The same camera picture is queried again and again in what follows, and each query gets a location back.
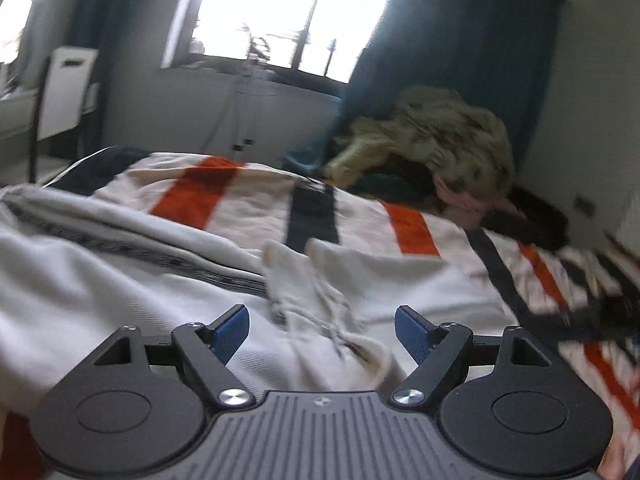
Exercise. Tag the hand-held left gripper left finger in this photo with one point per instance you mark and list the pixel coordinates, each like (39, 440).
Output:
(231, 334)

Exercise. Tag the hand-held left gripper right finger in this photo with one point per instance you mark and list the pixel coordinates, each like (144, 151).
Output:
(411, 334)

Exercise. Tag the white garment with grey stripe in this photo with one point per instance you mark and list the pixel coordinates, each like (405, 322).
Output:
(100, 300)

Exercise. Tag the beige furry clothes pile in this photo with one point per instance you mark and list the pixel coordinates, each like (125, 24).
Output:
(450, 125)

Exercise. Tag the orange black white striped blanket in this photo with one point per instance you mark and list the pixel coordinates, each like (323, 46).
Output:
(210, 185)

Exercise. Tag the dark cloth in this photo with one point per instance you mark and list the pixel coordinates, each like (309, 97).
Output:
(535, 220)

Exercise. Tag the tripod stand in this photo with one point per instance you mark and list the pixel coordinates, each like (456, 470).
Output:
(246, 105)

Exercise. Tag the white chair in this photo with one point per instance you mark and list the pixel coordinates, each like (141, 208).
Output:
(65, 90)

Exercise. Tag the blue curtain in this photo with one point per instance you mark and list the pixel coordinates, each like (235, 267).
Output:
(460, 35)
(102, 10)

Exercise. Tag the window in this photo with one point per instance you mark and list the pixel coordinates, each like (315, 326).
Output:
(280, 5)

